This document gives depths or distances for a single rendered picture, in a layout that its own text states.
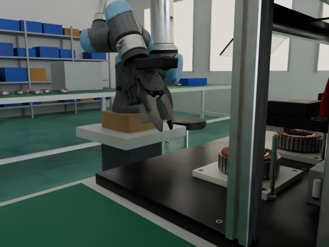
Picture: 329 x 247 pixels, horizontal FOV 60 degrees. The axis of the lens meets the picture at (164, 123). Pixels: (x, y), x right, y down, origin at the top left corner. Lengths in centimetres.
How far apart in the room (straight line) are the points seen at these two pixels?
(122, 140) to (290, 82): 483
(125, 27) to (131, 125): 41
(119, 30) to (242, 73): 49
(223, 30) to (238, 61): 604
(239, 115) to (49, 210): 33
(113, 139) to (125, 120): 9
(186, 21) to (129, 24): 627
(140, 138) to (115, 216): 57
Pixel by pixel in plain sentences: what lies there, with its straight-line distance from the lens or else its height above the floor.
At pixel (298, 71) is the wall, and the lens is 556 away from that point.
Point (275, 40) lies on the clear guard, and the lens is 87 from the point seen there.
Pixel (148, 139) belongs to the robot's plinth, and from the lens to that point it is 103.
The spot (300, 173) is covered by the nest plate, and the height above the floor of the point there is 78.
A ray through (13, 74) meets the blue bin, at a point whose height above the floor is 92.
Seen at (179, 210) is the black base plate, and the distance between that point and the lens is 43.
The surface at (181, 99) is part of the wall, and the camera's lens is 704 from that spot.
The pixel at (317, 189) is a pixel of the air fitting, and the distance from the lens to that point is 48.
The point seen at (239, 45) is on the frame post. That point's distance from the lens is 32.
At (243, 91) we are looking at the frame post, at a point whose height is 95.
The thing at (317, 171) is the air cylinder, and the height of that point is 82.
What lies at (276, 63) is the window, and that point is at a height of 112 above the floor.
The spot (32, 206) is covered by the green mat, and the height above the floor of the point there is 75.
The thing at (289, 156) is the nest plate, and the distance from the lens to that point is 72.
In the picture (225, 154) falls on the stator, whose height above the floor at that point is 82.
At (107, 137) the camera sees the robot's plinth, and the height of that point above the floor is 74.
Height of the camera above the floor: 97
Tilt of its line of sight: 10 degrees down
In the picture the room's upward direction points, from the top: straight up
